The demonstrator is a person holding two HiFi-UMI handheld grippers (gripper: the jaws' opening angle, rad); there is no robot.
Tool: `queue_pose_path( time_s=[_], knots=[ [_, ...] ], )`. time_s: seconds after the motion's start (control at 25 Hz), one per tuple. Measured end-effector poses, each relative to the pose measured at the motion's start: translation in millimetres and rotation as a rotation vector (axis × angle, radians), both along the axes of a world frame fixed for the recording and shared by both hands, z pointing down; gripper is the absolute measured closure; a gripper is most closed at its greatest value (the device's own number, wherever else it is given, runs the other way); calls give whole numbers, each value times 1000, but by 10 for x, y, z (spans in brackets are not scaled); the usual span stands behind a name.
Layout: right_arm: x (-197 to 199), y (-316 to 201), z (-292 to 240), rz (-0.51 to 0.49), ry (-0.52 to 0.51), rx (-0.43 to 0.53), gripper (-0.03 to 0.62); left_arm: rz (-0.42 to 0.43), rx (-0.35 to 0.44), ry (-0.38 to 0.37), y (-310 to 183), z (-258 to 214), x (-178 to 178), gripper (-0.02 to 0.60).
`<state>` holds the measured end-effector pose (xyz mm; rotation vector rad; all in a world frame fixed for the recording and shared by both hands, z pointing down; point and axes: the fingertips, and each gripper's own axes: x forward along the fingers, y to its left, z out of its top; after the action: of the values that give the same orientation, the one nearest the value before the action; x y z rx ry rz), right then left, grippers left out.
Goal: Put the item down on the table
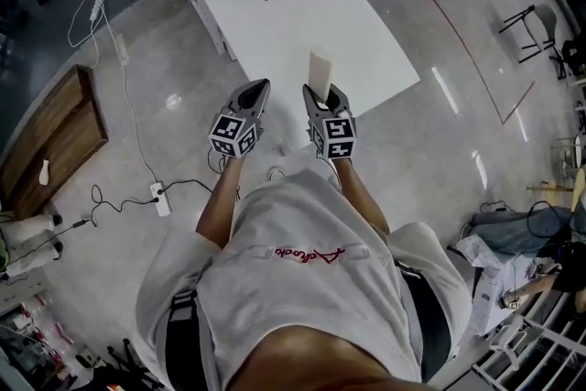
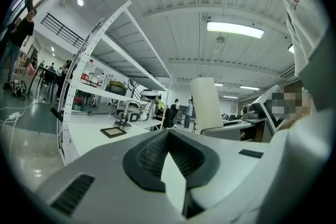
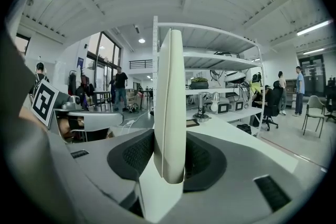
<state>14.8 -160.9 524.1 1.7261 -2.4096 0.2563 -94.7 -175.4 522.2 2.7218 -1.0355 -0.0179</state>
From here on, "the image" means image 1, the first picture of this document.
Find white metal railing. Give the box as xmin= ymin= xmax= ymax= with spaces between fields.
xmin=471 ymin=310 xmax=586 ymax=391

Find long white cable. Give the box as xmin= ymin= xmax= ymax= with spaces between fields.
xmin=67 ymin=0 xmax=159 ymax=185

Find black power cable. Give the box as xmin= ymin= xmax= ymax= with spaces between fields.
xmin=54 ymin=178 xmax=214 ymax=239

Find black folding stand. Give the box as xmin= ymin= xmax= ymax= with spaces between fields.
xmin=107 ymin=336 xmax=161 ymax=391

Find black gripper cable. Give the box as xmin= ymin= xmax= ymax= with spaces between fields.
xmin=208 ymin=146 xmax=230 ymax=175

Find person's left forearm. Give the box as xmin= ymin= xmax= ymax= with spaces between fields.
xmin=195 ymin=157 xmax=246 ymax=251

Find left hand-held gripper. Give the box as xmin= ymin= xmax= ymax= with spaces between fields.
xmin=209 ymin=78 xmax=272 ymax=160

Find wooden sticks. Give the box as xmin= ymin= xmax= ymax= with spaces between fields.
xmin=526 ymin=167 xmax=586 ymax=212

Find grey chair with black frame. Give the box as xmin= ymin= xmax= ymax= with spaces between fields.
xmin=498 ymin=4 xmax=559 ymax=64

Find person's grey t-shirt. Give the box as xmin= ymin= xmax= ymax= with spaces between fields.
xmin=135 ymin=168 xmax=472 ymax=391

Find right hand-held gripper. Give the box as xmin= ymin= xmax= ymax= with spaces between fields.
xmin=301 ymin=82 xmax=357 ymax=161

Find white checked cloth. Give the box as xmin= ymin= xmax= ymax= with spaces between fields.
xmin=455 ymin=233 xmax=550 ymax=335

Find black shoulder strap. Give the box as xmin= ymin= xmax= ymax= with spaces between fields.
xmin=165 ymin=292 xmax=202 ymax=391
xmin=396 ymin=260 xmax=452 ymax=384

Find person's chin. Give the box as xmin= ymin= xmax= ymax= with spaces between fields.
xmin=228 ymin=327 xmax=440 ymax=391

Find person's right forearm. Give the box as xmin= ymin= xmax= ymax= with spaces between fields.
xmin=333 ymin=157 xmax=390 ymax=239

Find white table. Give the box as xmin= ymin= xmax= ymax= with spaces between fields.
xmin=197 ymin=0 xmax=421 ymax=120

